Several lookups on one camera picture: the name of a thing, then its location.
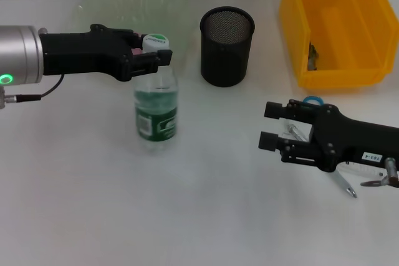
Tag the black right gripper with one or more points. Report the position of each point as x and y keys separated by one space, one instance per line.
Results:
x=343 y=139

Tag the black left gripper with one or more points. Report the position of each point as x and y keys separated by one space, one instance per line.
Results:
x=84 y=52

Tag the pink toy peach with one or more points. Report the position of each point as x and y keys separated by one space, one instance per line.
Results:
x=137 y=50

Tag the blue scissors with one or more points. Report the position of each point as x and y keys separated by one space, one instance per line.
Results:
x=313 y=99

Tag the clear green-label water bottle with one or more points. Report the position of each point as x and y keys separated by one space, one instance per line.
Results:
x=156 y=116

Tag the green plastic wrapper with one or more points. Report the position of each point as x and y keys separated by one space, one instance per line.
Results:
x=312 y=57

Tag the silver white ballpoint pen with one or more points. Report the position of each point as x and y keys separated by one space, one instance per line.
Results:
x=346 y=185

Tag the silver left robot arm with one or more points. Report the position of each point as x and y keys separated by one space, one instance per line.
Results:
x=18 y=54

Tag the translucent green fruit bowl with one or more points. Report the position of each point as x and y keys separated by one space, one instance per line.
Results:
x=124 y=4

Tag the black mesh pen holder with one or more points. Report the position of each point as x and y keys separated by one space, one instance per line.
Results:
x=226 y=54

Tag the yellow plastic bin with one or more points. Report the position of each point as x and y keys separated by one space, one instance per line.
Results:
x=343 y=69

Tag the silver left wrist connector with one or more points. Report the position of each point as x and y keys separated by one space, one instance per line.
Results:
x=42 y=31

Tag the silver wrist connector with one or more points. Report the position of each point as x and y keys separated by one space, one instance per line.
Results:
x=42 y=31
x=391 y=169

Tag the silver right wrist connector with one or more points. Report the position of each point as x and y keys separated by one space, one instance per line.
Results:
x=391 y=169

